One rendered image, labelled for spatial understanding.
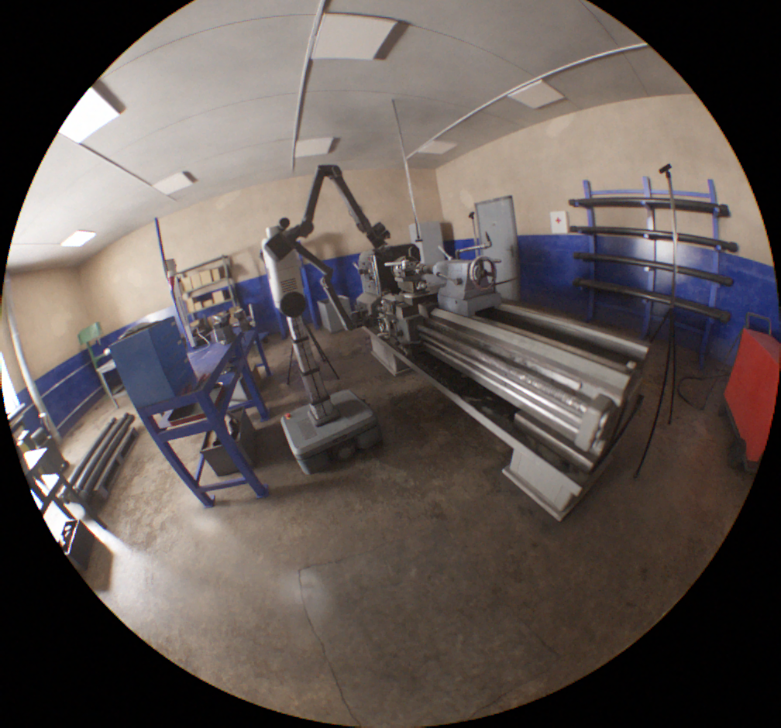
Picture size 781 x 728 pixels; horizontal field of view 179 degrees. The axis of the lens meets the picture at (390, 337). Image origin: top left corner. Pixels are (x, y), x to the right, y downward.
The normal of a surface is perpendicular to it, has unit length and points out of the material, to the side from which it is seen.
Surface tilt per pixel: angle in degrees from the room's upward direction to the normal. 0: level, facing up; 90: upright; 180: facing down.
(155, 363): 90
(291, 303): 90
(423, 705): 0
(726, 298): 90
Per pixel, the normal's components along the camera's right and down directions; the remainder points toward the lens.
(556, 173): -0.91, 0.27
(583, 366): -0.66, -0.60
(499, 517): -0.15, -0.93
